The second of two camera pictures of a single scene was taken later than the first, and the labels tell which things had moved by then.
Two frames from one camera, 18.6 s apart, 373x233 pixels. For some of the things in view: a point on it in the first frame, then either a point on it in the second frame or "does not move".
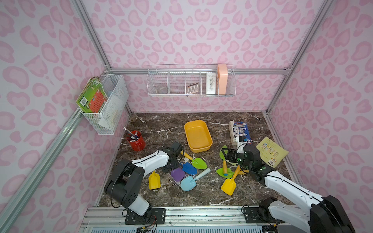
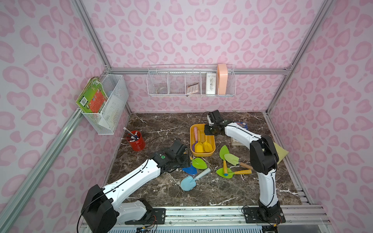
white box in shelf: [211, 83] does not move
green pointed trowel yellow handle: [196, 162] does not move
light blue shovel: [189, 183] does not move
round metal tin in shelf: [161, 90] does not move
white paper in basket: [111, 112] does not move
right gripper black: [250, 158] → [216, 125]
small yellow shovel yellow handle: [229, 185] → [207, 146]
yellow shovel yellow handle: [154, 181] → [198, 146]
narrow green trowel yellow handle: [225, 164] does not move
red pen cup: [136, 141] does not move
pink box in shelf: [222, 78] does not move
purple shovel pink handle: [178, 174] → [195, 131]
